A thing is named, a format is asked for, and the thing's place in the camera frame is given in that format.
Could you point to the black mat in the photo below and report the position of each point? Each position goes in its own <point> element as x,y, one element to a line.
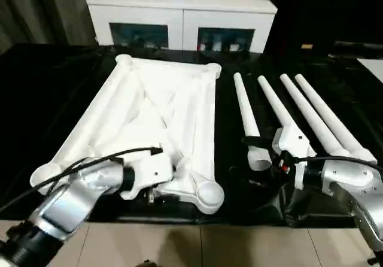
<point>45,99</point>

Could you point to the white plastic table leg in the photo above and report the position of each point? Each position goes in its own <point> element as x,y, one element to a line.
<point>311,114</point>
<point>275,105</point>
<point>332,117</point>
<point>248,114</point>

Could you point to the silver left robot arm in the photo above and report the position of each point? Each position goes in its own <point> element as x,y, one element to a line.
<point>66,207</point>

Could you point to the black bar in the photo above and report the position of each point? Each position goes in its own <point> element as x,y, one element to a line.
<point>359,48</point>

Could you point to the white cabinet with glass doors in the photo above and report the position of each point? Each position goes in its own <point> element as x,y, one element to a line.
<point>179,15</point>

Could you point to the grey curtain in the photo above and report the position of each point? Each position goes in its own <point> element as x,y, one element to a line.
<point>45,9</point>

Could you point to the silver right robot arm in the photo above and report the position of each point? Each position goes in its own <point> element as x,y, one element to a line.
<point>347,177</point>

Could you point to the white plastic table top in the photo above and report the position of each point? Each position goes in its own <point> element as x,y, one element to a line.
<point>134,108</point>

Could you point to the small yellow tag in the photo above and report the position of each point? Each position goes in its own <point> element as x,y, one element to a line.
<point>307,46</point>

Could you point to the white board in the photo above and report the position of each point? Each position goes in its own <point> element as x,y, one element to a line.
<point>372,69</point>

